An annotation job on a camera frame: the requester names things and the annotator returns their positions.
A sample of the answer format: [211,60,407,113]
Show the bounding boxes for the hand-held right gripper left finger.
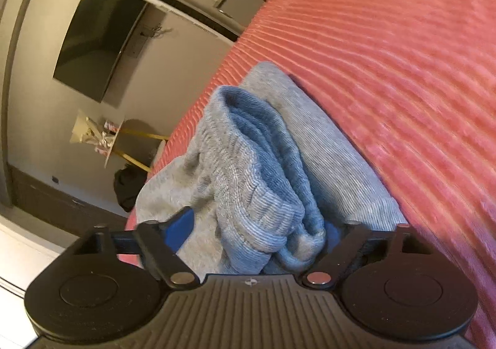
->
[73,206,198,290]

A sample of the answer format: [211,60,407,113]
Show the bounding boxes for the pink ribbed blanket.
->
[116,0,496,349]

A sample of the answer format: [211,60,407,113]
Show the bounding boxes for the white tower fan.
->
[140,0,239,43]

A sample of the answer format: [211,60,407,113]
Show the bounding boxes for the wall outlet strip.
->
[130,25,150,59]

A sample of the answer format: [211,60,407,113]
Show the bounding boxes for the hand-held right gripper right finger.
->
[302,220,432,289]

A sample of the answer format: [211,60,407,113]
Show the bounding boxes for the grey pants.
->
[134,61,409,276]

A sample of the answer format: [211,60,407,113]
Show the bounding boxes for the black bag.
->
[113,168,150,213]

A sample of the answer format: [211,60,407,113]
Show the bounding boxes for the black cable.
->
[141,24,171,40]

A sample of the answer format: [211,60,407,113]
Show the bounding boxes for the yellow side table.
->
[103,118,171,173]

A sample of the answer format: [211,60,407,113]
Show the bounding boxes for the black wall television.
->
[52,0,148,104]

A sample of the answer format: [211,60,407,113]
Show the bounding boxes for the wrapped flower bouquet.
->
[70,109,113,152]

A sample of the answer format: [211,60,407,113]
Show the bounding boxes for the dark wooden door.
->
[8,165,130,239]

